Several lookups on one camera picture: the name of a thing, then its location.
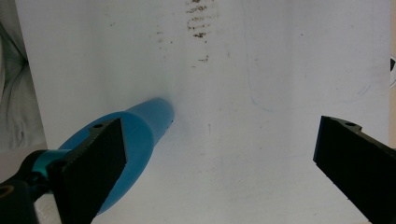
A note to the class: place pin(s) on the grey cloth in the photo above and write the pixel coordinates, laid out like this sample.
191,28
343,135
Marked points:
15,93

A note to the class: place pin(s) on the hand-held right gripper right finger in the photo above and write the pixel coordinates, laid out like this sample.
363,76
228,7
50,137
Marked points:
358,158

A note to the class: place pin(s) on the blue plastic cup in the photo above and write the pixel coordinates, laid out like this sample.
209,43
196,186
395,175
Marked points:
144,130

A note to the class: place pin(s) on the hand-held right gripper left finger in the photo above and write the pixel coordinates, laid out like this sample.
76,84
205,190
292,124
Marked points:
90,171

